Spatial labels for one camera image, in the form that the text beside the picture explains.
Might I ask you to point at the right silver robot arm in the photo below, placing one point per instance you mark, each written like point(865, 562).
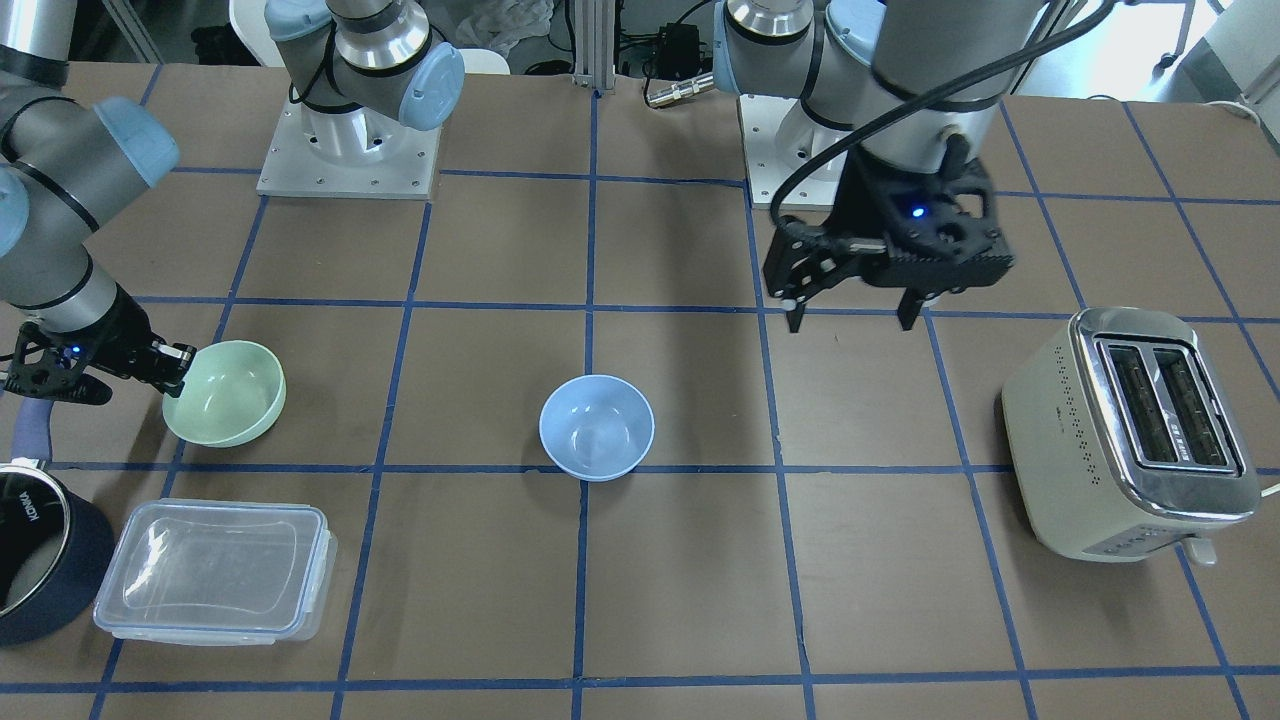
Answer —
point(69, 168)

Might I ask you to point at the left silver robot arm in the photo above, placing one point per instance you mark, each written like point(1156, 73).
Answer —
point(896, 75)

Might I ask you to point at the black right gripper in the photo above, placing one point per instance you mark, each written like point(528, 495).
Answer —
point(118, 335)

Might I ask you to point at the green bowl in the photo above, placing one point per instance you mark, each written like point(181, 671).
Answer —
point(235, 390)

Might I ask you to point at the blue bowl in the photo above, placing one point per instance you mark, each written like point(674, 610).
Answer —
point(597, 427)

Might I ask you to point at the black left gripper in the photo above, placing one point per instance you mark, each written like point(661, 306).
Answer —
point(866, 200)

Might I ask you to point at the aluminium frame post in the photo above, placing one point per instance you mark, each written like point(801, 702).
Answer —
point(594, 26)

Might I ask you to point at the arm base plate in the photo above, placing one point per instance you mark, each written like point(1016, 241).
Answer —
point(355, 155)
point(777, 138)

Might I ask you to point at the dark blue saucepan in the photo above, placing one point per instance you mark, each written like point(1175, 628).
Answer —
point(55, 546)

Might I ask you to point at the cream and chrome toaster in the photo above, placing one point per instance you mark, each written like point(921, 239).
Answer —
point(1123, 442)

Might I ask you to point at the clear plastic food container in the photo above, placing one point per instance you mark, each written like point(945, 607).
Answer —
point(218, 573)

